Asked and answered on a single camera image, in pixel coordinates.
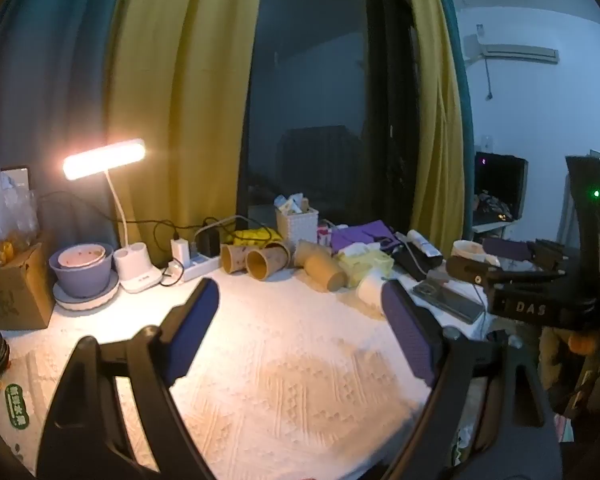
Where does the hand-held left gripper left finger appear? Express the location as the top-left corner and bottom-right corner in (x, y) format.
(35, 277), (221, 480)

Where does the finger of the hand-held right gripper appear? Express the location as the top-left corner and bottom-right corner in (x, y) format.
(446, 256), (566, 291)
(482, 237), (567, 262)

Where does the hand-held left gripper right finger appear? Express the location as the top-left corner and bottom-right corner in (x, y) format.
(380, 281), (564, 480)

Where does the white paper cup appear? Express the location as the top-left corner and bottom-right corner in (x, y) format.
(356, 267), (389, 319)

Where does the brown paper cup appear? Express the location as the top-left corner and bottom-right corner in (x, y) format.
(220, 243), (251, 275)
(293, 239), (332, 268)
(304, 251), (349, 294)
(245, 242), (291, 281)

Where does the white paper bowl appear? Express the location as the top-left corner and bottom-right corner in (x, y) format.
(452, 239), (501, 266)

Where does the grey smartphone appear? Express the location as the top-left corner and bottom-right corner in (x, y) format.
(412, 280), (486, 325)

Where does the white tube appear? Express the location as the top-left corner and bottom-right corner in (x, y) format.
(406, 230), (444, 260)

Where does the white power strip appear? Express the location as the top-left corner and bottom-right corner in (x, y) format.
(167, 252), (226, 283)

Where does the black flat case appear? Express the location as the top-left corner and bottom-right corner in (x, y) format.
(392, 245), (444, 282)

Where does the black monitor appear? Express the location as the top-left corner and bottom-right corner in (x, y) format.
(473, 151), (529, 222)

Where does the black charger plug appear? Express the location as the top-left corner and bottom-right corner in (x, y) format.
(196, 227), (222, 259)

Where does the yellow tissue pack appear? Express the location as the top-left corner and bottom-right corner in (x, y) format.
(336, 243), (395, 289)

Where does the pale round plate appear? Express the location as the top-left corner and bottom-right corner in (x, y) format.
(52, 270), (121, 311)

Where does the yellow packet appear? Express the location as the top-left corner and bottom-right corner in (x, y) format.
(232, 228), (284, 249)

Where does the white textured tablecloth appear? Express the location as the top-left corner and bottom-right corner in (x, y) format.
(0, 260), (487, 480)

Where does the purple cloth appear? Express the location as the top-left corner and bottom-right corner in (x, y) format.
(330, 220), (399, 254)

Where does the purple bowl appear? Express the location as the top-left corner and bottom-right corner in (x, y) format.
(48, 242), (116, 299)

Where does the yellow curtain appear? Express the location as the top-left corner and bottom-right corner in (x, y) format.
(104, 0), (269, 267)
(397, 0), (474, 242)

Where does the small pale bowl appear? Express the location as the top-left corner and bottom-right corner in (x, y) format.
(57, 243), (106, 267)

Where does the white woven basket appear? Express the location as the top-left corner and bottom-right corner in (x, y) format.
(275, 193), (320, 247)

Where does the cardboard box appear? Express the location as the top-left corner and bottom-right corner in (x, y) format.
(0, 242), (56, 331)

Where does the white desk lamp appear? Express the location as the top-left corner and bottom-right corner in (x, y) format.
(62, 137), (164, 295)

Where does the clear packet green label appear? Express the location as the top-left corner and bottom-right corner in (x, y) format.
(0, 375), (37, 461)

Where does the white air conditioner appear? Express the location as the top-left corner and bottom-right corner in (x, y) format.
(479, 44), (560, 65)

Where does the clear plastic bag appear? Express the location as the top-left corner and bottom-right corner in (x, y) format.
(0, 145), (42, 301)

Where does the dark glass window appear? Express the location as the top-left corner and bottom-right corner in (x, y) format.
(237, 0), (417, 234)

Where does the black lamp cable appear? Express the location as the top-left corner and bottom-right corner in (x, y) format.
(34, 190), (177, 242)

